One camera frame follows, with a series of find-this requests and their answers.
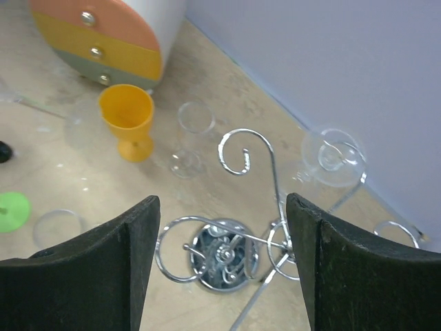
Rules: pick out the clear ribbed flute glass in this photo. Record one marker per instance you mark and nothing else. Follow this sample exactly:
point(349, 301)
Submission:
point(77, 123)

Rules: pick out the tall clear champagne flute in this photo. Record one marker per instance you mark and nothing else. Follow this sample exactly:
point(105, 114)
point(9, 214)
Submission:
point(196, 122)

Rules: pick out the yellow plastic wine glass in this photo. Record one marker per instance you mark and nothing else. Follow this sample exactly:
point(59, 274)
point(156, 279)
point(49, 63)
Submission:
point(128, 112)

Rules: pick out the clear stemmed wine glass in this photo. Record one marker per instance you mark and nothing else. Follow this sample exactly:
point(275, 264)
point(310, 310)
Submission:
point(57, 226)

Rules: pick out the short clear wine glass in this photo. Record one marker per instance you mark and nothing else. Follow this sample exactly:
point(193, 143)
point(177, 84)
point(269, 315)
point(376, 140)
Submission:
point(333, 157)

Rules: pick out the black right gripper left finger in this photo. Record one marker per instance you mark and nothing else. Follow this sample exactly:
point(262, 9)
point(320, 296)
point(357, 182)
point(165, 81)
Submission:
point(95, 281)

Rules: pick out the chrome wine glass rack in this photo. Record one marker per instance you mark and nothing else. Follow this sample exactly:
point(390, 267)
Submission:
point(224, 255)

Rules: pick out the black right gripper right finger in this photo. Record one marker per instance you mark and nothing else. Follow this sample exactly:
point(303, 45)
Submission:
point(352, 279)

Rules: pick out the green plastic wine glass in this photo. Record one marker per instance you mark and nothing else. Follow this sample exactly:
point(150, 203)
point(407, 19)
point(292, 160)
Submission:
point(15, 211)

